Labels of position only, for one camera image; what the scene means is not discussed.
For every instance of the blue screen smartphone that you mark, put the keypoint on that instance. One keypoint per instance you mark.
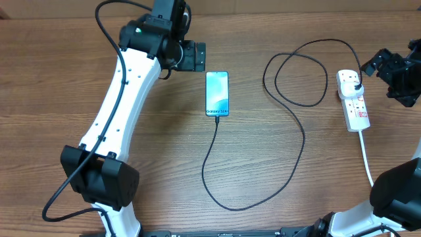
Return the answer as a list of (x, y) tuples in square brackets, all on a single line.
[(217, 94)]

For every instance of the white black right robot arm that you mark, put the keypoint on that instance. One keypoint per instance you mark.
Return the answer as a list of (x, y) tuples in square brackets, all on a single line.
[(394, 202)]

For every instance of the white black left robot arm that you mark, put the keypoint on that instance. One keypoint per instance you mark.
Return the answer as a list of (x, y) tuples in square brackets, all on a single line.
[(98, 167)]

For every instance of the white power strip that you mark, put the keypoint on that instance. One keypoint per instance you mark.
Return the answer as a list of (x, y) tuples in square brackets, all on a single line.
[(355, 110)]

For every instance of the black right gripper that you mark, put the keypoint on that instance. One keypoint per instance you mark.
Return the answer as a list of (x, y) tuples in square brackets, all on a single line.
[(408, 99)]

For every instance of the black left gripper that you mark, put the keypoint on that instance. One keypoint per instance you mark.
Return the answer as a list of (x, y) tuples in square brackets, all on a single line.
[(190, 62)]

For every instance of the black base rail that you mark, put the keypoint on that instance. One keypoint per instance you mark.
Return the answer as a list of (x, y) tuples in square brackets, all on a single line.
[(283, 232)]

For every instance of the white plug adapter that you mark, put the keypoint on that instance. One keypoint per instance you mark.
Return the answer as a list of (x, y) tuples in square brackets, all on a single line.
[(347, 90)]

